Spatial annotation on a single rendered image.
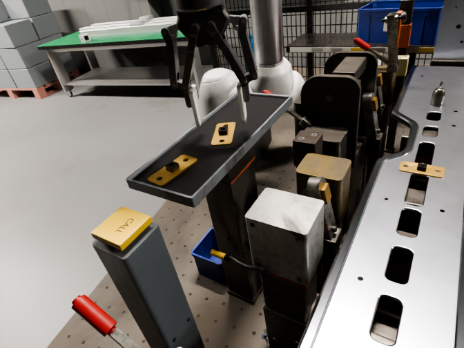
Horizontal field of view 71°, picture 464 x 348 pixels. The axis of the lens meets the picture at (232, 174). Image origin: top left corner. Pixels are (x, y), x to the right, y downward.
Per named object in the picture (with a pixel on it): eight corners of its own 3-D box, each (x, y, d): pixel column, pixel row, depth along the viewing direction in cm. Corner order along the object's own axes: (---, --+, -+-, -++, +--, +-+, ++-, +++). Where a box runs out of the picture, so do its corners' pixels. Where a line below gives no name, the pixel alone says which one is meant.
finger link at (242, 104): (237, 79, 57) (242, 79, 57) (242, 115, 61) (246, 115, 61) (236, 85, 55) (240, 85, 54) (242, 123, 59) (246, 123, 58)
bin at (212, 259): (225, 286, 88) (219, 265, 83) (196, 274, 93) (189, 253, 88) (245, 257, 96) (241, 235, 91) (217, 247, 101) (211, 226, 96)
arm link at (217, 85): (204, 117, 138) (193, 66, 124) (247, 110, 137) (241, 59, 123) (203, 137, 125) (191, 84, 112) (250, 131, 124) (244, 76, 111)
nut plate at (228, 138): (231, 144, 58) (230, 139, 57) (210, 146, 59) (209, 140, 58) (235, 123, 65) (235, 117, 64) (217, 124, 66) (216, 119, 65)
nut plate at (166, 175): (161, 187, 51) (159, 181, 50) (146, 180, 53) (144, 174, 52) (199, 160, 55) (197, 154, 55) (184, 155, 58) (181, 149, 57)
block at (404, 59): (393, 153, 127) (408, 58, 106) (383, 152, 128) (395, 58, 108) (394, 149, 129) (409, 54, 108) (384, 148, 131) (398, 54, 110)
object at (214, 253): (270, 279, 53) (269, 275, 53) (210, 256, 59) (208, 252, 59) (273, 274, 54) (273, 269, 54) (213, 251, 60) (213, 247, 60)
